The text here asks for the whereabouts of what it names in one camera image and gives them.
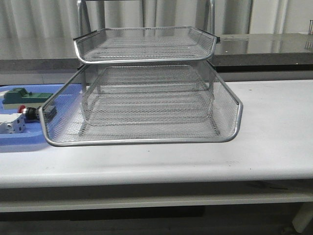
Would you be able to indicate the red emergency stop button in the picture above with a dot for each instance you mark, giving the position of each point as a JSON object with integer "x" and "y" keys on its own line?
{"x": 31, "y": 114}

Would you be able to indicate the silver mesh tray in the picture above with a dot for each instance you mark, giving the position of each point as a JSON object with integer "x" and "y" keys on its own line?
{"x": 122, "y": 106}
{"x": 145, "y": 44}
{"x": 68, "y": 127}

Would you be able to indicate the green and beige switch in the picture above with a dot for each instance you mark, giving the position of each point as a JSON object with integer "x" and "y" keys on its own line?
{"x": 16, "y": 97}

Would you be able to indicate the dark background counter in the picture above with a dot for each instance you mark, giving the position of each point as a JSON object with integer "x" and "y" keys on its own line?
{"x": 234, "y": 53}

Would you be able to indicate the grey metal rack frame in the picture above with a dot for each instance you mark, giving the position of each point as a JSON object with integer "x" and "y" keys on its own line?
{"x": 84, "y": 23}

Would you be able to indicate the silver top mesh tray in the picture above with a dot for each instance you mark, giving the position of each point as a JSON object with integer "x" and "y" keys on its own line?
{"x": 145, "y": 44}

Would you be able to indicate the silver bottom mesh tray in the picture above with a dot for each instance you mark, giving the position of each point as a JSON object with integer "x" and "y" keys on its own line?
{"x": 122, "y": 106}

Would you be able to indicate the blue plastic tray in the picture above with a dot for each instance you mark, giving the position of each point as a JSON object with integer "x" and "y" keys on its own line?
{"x": 33, "y": 131}

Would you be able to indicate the white circuit breaker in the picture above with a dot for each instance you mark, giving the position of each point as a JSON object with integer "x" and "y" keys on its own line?
{"x": 12, "y": 123}

